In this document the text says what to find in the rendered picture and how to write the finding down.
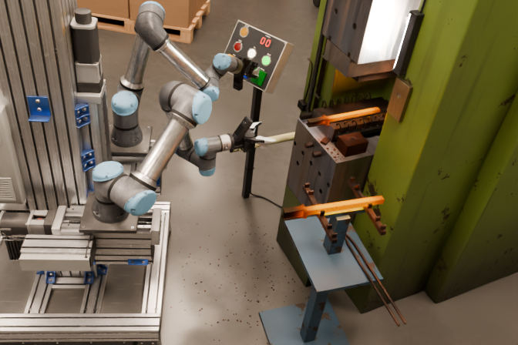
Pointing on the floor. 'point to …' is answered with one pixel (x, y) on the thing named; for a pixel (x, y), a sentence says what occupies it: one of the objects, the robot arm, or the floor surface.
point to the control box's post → (254, 148)
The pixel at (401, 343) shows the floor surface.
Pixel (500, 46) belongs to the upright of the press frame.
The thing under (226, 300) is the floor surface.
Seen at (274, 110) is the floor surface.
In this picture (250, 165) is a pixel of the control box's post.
